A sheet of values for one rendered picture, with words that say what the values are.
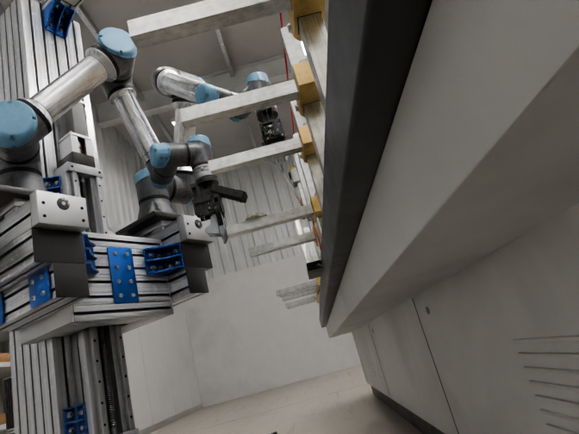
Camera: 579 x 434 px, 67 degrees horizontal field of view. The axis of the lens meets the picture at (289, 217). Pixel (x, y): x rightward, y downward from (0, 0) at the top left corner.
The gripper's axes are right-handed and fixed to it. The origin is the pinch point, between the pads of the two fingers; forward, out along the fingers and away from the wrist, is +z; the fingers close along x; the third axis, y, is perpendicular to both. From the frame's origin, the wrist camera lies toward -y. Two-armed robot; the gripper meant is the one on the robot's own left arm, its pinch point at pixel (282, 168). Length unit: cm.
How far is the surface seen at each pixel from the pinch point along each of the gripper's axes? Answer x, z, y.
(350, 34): 5, 42, 105
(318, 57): 8, 21, 76
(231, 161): -12.6, 9.2, 30.5
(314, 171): 7.3, 16.1, 26.2
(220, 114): -10, 11, 54
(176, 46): -92, -412, -376
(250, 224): -13.9, 17.8, 5.1
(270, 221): -7.7, 18.7, 5.0
